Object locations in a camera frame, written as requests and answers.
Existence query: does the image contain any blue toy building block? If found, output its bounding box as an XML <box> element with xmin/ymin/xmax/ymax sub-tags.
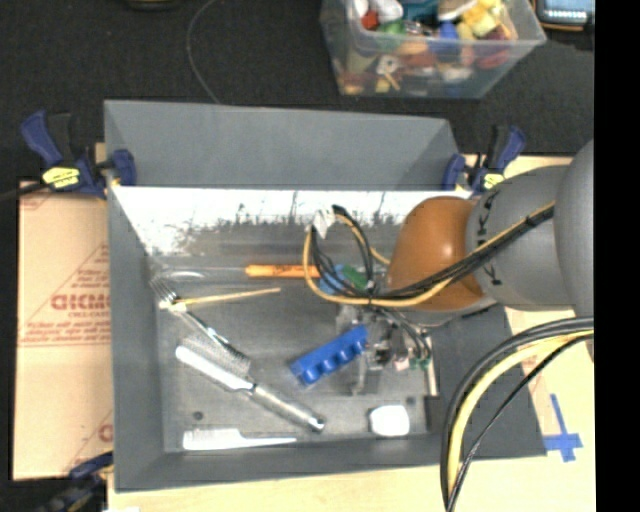
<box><xmin>288</xmin><ymin>323</ymin><xmax>370</xmax><ymax>387</ymax></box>

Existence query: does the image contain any white rounded block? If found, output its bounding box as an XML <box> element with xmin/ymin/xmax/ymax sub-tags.
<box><xmin>368</xmin><ymin>404</ymin><xmax>412</xmax><ymax>437</ymax></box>

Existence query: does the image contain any brown cardboard board red print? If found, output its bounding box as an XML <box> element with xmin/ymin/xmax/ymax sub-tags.
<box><xmin>12</xmin><ymin>182</ymin><xmax>117</xmax><ymax>481</ymax></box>

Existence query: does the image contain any small blue plastic piece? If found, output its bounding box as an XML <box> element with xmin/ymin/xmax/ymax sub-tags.
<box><xmin>319</xmin><ymin>263</ymin><xmax>349</xmax><ymax>295</ymax></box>

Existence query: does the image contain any silver round hairbrush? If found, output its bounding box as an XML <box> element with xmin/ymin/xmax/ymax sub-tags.
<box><xmin>174</xmin><ymin>333</ymin><xmax>327</xmax><ymax>434</ymax></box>

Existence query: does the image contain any metal fork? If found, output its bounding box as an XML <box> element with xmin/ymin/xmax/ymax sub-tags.
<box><xmin>148</xmin><ymin>276</ymin><xmax>231</xmax><ymax>347</ymax></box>

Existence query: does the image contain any orange-handled utensil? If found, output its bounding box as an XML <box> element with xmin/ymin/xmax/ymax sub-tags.
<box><xmin>158</xmin><ymin>263</ymin><xmax>322</xmax><ymax>289</ymax></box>

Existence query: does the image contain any thin wooden stick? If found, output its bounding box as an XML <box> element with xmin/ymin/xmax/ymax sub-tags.
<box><xmin>159</xmin><ymin>286</ymin><xmax>283</xmax><ymax>314</ymax></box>

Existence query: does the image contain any small green plastic piece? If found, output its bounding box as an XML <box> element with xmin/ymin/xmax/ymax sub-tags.
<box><xmin>343</xmin><ymin>266</ymin><xmax>369</xmax><ymax>292</ymax></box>

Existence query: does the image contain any grey metal bin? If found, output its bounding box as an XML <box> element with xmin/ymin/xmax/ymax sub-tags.
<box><xmin>102</xmin><ymin>99</ymin><xmax>547</xmax><ymax>492</ymax></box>

